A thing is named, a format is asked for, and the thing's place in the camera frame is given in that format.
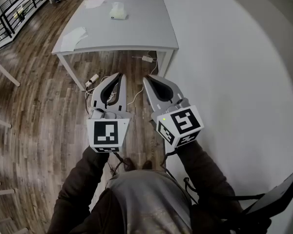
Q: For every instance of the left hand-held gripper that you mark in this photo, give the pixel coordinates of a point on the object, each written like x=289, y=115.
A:
x=106, y=133

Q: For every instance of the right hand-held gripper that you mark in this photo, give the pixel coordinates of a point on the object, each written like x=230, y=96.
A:
x=185, y=123

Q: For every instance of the clear plastic bag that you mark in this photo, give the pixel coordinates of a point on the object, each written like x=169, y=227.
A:
x=118, y=14

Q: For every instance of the white paper sheet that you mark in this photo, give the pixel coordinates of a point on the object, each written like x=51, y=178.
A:
x=117, y=5

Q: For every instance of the person's right forearm dark sleeve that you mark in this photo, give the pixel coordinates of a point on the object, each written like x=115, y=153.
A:
x=205, y=174

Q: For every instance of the person's left forearm dark sleeve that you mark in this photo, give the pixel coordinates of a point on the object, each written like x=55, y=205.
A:
x=83, y=179

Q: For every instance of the white power strip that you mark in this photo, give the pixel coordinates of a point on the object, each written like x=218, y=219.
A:
x=91, y=80

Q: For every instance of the white power adapter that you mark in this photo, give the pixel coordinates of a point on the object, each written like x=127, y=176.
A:
x=146, y=58

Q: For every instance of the loose pile of white tissues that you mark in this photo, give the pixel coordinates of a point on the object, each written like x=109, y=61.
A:
x=94, y=2
x=73, y=38

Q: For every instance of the grey table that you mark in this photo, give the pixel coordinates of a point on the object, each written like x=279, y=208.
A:
x=127, y=28

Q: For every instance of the person's left brown shoe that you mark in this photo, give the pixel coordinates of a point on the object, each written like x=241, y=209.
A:
x=130, y=164

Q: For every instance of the person's brown shoe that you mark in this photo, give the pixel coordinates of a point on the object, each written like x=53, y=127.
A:
x=130, y=164
x=147, y=165

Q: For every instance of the person's right brown shoe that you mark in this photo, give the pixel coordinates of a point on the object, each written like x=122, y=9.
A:
x=147, y=165

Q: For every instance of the person's grey shirt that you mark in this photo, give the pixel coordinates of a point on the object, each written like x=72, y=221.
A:
x=149, y=199

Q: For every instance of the wooden table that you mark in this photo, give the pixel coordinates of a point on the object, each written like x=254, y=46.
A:
x=5, y=74

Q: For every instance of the wooden stool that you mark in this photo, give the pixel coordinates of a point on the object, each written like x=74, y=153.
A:
x=2, y=192
x=0, y=122

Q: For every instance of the black metal railing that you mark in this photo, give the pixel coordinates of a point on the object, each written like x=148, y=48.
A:
x=9, y=21

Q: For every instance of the black flat device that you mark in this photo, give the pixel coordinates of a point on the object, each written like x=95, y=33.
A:
x=278, y=194

